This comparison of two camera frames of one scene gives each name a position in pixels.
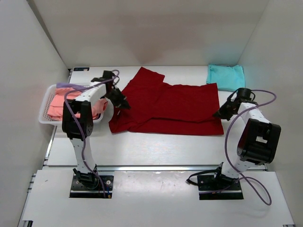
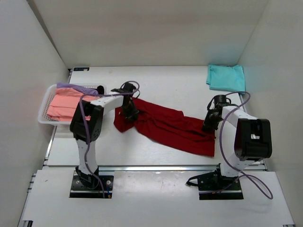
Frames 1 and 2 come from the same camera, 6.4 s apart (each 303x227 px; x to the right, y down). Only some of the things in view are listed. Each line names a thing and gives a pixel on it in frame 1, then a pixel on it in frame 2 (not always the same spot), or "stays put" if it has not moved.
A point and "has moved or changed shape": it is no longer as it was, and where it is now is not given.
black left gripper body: [114, 96] → [129, 110]
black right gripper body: [226, 108] → [211, 122]
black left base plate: [78, 191] stays put
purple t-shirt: [75, 86] stays put
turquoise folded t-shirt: [228, 77] stays put
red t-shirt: [157, 107] has moved or changed shape
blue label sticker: [81, 69] stays put
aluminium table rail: [134, 168] stays put
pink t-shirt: [56, 110] stays put
